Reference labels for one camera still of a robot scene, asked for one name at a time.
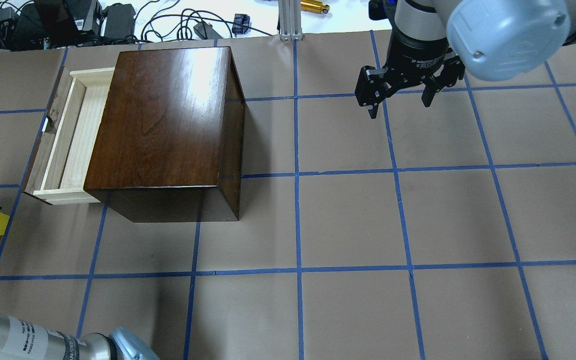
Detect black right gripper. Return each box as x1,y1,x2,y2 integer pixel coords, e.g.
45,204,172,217
354,35,466,120

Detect black power adapter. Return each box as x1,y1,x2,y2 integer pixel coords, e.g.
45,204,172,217
102,3,137,39

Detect aluminium frame post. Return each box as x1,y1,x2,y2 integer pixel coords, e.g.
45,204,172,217
278,0,304,41

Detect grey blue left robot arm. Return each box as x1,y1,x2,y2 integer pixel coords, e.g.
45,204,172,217
0,313,160,360

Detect yellow cylindrical tool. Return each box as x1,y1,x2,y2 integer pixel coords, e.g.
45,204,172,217
300,0,330,14

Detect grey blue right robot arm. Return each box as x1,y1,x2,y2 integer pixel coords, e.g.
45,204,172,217
354,0,576,119

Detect light wooden drawer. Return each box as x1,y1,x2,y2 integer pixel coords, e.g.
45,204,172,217
22,67,115,205

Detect dark wooden drawer cabinet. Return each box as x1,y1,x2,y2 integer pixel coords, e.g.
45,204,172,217
83,47,247,223

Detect blue small connector box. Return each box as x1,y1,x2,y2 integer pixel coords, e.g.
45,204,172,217
231,13,250,35

